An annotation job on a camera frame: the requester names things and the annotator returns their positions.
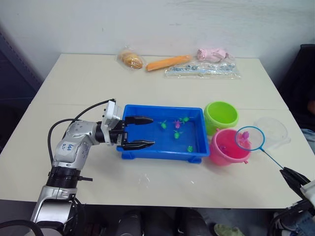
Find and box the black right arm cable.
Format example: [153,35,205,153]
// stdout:
[269,199,315,233]

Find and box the clear bag of small parts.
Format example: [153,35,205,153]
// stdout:
[164,61,242,80]

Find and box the green plastic bucket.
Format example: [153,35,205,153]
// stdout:
[203,101,239,136]

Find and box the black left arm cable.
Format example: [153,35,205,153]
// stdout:
[48,98,117,164]

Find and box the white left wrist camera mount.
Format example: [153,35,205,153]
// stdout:
[102,100,123,130]

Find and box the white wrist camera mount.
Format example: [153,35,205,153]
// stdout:
[300,180,315,205]
[102,100,123,130]

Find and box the orange carrot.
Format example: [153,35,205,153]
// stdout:
[145,54,192,72]

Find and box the bystander in black top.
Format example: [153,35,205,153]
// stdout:
[277,43,315,150]

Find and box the bread bun in clear bag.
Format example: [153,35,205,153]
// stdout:
[117,46,145,72]

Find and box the blue fishing net black handle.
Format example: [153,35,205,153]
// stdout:
[234,126,286,171]

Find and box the blue plastic tub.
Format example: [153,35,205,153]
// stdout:
[117,104,210,163]

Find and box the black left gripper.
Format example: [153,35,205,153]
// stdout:
[108,115,156,151]

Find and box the dark rounded shape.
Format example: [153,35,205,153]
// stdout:
[174,207,215,236]
[118,208,146,236]

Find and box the black cable loop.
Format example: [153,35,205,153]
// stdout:
[0,219,86,236]

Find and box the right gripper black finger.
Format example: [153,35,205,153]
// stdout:
[280,169,305,199]
[283,167,311,185]

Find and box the pink plastic bucket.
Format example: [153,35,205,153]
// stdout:
[209,128,252,167]

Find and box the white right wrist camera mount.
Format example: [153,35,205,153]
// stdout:
[300,180,315,205]

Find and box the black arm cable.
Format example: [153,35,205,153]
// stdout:
[48,98,117,164]
[269,199,315,233]

